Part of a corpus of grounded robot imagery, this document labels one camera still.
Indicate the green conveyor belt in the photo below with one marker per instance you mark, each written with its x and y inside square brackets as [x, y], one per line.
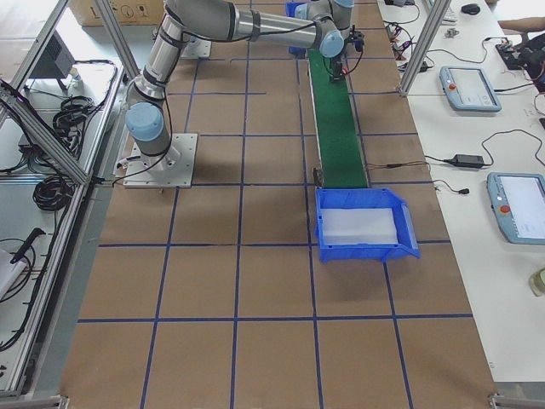
[341, 163]

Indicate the near teach pendant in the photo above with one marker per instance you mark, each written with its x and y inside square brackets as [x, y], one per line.
[517, 201]

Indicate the teach pendant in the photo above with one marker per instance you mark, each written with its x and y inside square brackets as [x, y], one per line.
[468, 89]
[517, 201]

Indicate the blue destination bin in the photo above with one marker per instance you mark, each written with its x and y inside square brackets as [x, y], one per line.
[367, 198]

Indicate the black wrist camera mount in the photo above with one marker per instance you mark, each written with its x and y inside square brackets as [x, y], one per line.
[356, 39]

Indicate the white foam destination liner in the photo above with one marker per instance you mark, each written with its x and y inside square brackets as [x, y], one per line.
[358, 226]

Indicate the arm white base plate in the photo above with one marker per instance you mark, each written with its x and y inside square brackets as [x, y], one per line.
[174, 170]

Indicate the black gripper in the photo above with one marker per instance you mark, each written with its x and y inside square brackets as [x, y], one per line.
[335, 65]

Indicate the black power adapter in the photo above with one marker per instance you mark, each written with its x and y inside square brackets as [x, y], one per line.
[468, 161]

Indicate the aluminium frame post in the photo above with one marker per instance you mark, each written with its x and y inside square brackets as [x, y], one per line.
[423, 44]

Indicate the far teach pendant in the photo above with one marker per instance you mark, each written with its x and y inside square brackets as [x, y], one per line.
[468, 89]

